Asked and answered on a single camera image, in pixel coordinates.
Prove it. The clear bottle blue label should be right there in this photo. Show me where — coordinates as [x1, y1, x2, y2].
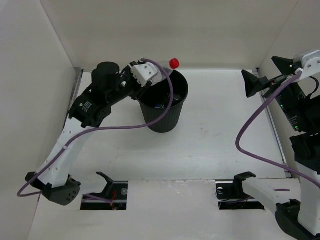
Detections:
[154, 91, 186, 111]

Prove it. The clear bottle red label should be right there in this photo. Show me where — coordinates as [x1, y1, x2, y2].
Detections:
[147, 58, 181, 87]

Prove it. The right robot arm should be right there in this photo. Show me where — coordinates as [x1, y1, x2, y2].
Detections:
[231, 50, 320, 240]

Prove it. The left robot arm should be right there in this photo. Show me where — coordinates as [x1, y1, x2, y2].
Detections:
[25, 61, 158, 206]

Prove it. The black plastic waste bin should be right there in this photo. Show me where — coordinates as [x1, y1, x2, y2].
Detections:
[133, 66, 189, 133]

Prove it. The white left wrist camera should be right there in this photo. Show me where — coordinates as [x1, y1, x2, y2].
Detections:
[130, 62, 159, 87]

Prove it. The left aluminium rail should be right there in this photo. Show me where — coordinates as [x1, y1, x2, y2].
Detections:
[67, 67, 84, 111]

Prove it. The aluminium rail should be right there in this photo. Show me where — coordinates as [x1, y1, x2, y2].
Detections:
[252, 68, 293, 179]
[67, 67, 84, 111]

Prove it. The right aluminium rail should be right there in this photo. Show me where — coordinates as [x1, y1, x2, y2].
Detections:
[252, 68, 293, 179]

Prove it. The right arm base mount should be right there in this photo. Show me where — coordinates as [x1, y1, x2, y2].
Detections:
[215, 180, 265, 211]

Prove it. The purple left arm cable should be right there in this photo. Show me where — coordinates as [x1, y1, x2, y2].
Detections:
[16, 58, 175, 202]

